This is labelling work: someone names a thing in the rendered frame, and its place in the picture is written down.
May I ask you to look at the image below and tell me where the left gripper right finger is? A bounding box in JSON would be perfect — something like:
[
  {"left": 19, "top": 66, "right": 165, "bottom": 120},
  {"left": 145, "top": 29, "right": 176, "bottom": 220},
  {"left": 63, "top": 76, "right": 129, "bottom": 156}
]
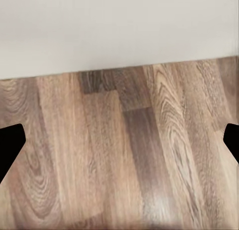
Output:
[{"left": 223, "top": 123, "right": 239, "bottom": 164}]

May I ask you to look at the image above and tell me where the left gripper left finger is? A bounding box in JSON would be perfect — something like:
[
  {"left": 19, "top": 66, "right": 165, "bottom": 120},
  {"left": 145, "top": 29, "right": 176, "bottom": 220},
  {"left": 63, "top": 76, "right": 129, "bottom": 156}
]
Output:
[{"left": 0, "top": 123, "right": 26, "bottom": 183}]

